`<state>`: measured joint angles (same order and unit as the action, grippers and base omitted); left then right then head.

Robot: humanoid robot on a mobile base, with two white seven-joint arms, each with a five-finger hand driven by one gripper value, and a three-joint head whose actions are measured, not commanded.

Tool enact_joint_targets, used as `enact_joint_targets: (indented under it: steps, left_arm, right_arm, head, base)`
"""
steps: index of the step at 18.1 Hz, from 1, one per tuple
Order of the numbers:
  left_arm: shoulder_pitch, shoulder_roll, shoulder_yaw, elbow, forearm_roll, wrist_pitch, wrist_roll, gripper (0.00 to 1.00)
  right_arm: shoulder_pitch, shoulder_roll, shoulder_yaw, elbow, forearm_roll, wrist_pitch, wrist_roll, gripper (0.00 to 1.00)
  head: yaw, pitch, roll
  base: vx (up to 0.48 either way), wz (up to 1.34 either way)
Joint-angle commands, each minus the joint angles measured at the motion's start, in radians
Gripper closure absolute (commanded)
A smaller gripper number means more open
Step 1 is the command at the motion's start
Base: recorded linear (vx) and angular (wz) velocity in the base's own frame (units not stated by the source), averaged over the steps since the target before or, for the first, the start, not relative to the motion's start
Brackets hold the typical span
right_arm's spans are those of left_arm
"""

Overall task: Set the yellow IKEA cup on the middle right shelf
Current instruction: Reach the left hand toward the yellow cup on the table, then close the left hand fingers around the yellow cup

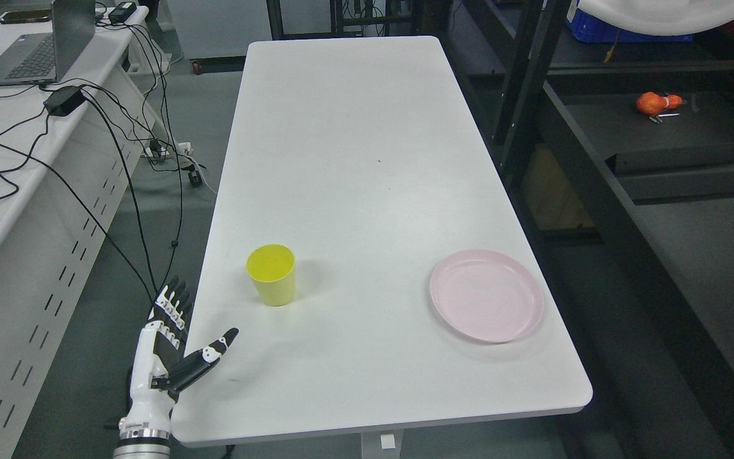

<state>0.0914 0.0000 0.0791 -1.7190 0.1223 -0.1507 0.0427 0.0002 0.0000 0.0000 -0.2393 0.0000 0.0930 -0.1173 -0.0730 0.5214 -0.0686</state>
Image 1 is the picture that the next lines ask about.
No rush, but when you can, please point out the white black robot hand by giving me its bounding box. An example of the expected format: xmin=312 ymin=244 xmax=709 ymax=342
xmin=119 ymin=276 xmax=239 ymax=447

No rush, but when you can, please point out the yellow plastic cup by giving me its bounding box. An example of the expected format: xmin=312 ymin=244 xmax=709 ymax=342
xmin=245 ymin=244 xmax=296 ymax=306

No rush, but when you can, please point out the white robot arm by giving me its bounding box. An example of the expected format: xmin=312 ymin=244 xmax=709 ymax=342
xmin=112 ymin=437 xmax=171 ymax=458

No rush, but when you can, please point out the dark metal shelf rack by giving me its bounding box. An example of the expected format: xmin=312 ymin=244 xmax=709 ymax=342
xmin=423 ymin=1 xmax=734 ymax=458

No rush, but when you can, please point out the white power strip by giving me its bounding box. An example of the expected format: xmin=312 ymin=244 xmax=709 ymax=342
xmin=143 ymin=139 xmax=194 ymax=163

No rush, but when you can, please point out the white side desk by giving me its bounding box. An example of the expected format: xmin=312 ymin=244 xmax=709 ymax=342
xmin=0 ymin=23 xmax=143 ymax=458

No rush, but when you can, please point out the black power adapter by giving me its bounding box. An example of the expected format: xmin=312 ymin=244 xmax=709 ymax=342
xmin=43 ymin=86 xmax=87 ymax=117

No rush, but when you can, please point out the white table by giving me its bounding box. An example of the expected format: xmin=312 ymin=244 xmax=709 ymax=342
xmin=173 ymin=36 xmax=593 ymax=457

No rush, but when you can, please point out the pink plastic plate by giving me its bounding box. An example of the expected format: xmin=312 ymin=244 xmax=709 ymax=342
xmin=430 ymin=249 xmax=544 ymax=345

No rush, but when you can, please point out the grey laptop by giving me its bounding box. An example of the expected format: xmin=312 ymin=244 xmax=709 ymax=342
xmin=0 ymin=1 xmax=96 ymax=87

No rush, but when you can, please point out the black smartphone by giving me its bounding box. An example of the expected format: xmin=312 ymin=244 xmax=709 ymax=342
xmin=0 ymin=9 xmax=52 ymax=24

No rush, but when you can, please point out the orange toy object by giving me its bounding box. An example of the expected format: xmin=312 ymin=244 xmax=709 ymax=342
xmin=635 ymin=91 xmax=684 ymax=117

